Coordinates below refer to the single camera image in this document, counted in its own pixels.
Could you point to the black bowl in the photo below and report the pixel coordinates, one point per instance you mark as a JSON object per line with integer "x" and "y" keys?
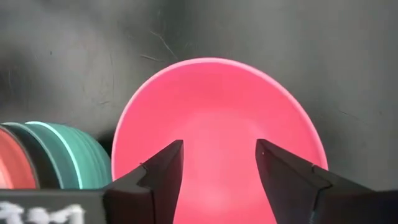
{"x": 40, "y": 168}

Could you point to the magenta pink bowl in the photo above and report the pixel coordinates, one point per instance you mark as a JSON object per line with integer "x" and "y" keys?
{"x": 217, "y": 109}

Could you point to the coral red bowl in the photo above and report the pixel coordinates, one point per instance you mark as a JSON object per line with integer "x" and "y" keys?
{"x": 12, "y": 165}

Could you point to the light aqua ribbed bowl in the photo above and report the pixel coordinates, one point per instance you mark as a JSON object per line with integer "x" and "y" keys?
{"x": 93, "y": 161}

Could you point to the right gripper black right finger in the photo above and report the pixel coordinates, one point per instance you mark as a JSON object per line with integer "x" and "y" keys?
{"x": 289, "y": 186}

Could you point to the dark teal bowl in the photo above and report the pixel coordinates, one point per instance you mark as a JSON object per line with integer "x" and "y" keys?
{"x": 59, "y": 161}

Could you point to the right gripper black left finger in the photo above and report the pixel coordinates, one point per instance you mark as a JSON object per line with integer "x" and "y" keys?
{"x": 155, "y": 186}

